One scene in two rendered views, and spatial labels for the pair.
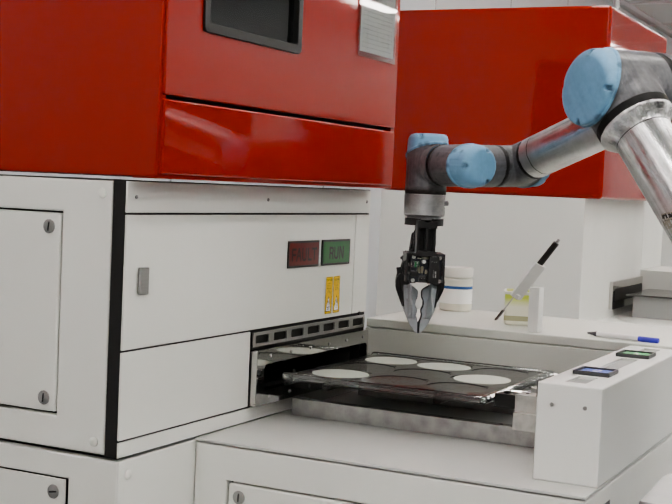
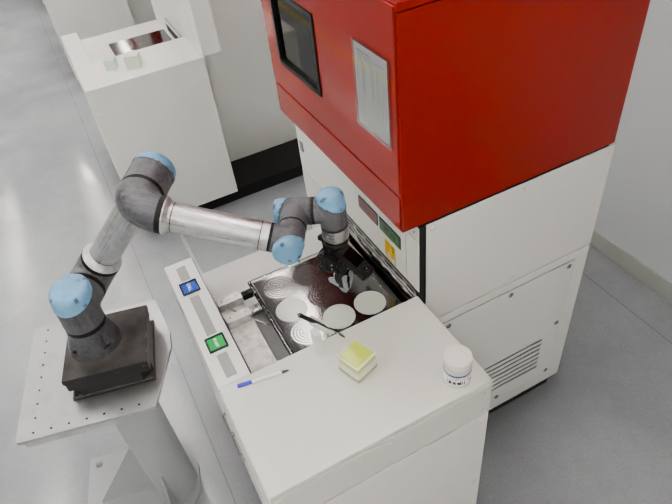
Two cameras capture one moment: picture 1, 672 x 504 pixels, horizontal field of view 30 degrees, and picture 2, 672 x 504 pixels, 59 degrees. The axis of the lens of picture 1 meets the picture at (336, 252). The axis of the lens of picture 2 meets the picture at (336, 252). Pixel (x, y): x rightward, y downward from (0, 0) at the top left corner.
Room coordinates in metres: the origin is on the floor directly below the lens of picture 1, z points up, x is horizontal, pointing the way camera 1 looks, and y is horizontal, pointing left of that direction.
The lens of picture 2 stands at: (3.11, -1.10, 2.25)
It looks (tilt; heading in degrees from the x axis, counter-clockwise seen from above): 42 degrees down; 131
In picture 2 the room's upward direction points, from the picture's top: 8 degrees counter-clockwise
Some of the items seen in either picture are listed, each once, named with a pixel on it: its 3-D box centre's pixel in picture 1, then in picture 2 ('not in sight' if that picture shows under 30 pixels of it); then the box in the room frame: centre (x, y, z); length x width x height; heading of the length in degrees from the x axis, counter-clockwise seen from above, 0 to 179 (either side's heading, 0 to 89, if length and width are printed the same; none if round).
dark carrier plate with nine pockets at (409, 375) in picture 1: (421, 374); (323, 295); (2.21, -0.16, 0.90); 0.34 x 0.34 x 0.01; 64
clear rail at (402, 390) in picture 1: (381, 387); (298, 262); (2.05, -0.08, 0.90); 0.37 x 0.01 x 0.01; 64
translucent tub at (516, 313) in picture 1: (522, 307); (357, 361); (2.50, -0.38, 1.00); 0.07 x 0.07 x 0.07; 82
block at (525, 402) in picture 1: (542, 403); (229, 301); (1.97, -0.34, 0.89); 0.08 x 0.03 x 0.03; 64
